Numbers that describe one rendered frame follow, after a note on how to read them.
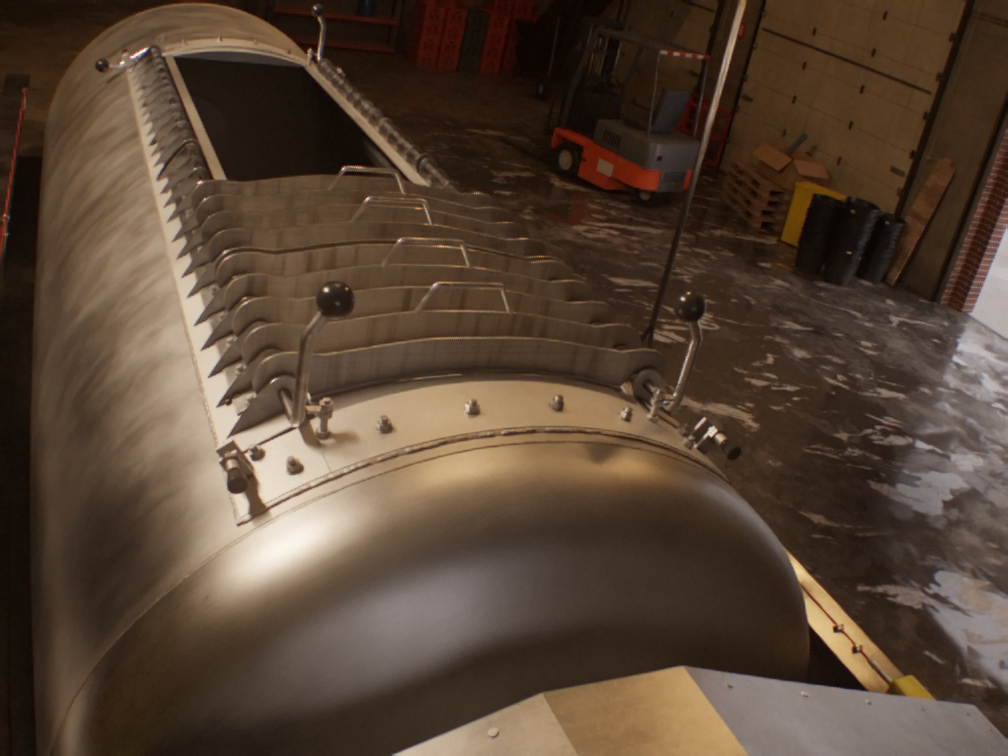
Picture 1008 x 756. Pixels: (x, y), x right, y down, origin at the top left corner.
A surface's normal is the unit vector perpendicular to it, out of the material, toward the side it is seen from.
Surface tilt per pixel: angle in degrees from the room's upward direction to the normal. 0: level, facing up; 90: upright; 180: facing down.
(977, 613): 0
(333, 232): 90
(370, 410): 17
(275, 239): 90
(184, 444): 40
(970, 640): 0
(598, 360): 90
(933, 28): 90
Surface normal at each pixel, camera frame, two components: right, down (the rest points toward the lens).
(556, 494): 0.33, -0.53
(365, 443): -0.10, -0.81
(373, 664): 0.26, 0.16
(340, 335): 0.39, 0.50
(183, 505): -0.43, -0.65
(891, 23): -0.90, 0.03
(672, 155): 0.62, 0.48
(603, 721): 0.20, -0.87
